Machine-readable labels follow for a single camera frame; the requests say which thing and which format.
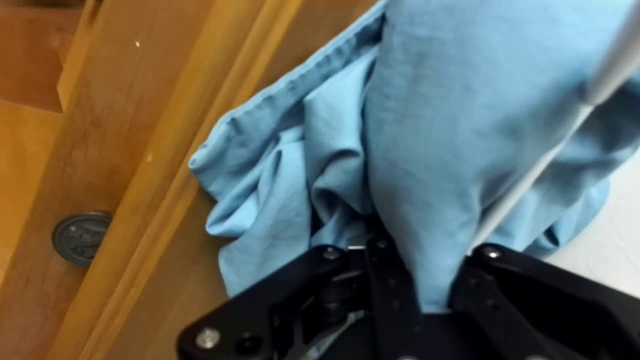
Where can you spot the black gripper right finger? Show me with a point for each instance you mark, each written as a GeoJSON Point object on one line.
{"type": "Point", "coordinates": [532, 310]}

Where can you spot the blue towel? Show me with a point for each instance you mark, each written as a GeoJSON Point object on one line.
{"type": "Point", "coordinates": [421, 115]}

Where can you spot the round black desk lock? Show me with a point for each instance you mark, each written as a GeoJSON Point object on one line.
{"type": "Point", "coordinates": [78, 237]}

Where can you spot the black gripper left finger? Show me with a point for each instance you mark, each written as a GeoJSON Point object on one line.
{"type": "Point", "coordinates": [285, 315]}

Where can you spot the white rod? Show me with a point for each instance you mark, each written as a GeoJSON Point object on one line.
{"type": "Point", "coordinates": [613, 70]}

